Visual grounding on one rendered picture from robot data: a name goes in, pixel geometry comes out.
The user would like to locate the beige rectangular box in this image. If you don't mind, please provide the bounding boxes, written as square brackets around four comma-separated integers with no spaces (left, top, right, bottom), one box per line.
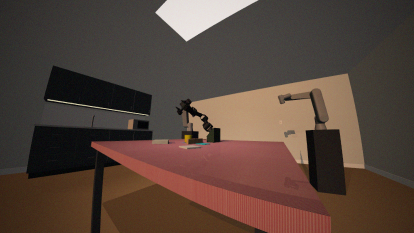
[152,139,169,144]

